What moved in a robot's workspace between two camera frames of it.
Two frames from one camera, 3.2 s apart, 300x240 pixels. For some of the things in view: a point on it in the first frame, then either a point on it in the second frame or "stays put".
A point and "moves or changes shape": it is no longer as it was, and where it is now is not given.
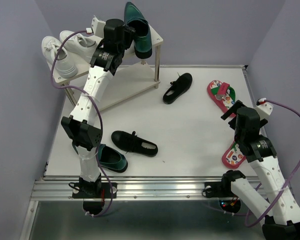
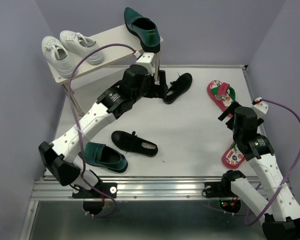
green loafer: (133, 18) moves or changes shape
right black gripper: (234, 108) stays put
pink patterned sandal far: (222, 94) stays put
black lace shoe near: (132, 142) stays put
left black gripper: (129, 33) → (158, 91)
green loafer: (109, 159) stays put
